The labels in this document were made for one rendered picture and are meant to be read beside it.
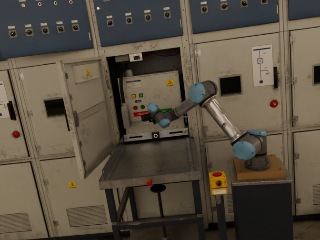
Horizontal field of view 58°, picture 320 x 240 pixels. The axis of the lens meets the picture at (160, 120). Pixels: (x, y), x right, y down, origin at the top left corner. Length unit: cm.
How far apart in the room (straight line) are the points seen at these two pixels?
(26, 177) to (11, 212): 39
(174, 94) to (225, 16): 70
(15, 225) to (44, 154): 77
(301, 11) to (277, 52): 32
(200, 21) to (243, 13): 31
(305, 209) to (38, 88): 241
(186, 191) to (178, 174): 82
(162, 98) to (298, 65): 106
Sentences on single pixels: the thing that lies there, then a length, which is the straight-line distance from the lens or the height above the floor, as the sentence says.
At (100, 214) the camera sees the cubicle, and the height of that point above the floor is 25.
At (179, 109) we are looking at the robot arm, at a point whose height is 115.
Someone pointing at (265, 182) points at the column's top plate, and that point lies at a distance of 182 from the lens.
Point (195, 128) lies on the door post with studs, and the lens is 237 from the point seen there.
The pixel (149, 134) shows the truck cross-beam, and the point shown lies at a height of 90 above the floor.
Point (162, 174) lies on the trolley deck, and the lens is 176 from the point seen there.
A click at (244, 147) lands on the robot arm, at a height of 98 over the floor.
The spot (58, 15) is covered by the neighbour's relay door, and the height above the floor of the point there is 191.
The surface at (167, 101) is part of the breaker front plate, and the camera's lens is 236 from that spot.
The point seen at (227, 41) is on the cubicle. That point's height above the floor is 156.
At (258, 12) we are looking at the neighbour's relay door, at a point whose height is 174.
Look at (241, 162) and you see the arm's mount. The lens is 196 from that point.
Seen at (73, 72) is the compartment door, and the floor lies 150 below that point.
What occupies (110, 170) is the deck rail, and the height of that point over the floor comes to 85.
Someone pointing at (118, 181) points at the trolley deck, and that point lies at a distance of 180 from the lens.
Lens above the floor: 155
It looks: 13 degrees down
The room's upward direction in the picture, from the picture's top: 8 degrees counter-clockwise
